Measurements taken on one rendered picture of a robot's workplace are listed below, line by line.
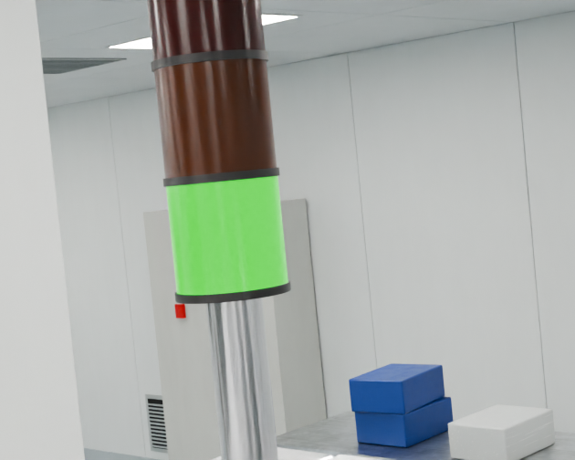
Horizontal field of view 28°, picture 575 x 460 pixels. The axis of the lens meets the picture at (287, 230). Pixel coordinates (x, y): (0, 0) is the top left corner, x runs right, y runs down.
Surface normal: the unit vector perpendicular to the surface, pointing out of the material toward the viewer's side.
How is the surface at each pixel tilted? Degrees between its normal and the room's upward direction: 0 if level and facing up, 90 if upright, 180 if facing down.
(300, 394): 90
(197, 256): 90
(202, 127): 90
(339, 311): 90
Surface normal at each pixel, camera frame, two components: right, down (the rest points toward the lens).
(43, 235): 0.73, -0.04
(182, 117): -0.49, 0.09
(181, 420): -0.68, 0.11
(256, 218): 0.55, -0.01
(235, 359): -0.09, 0.06
